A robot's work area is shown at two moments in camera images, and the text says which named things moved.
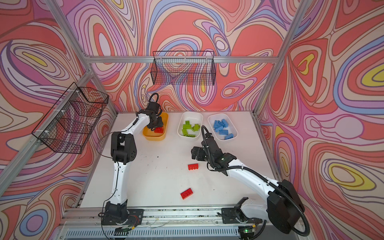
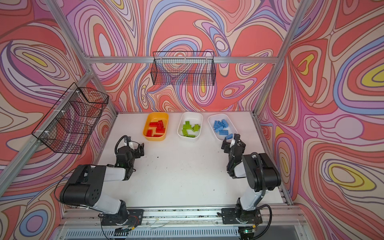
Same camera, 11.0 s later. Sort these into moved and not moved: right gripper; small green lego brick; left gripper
Moved: right gripper; left gripper
Not moved: small green lego brick
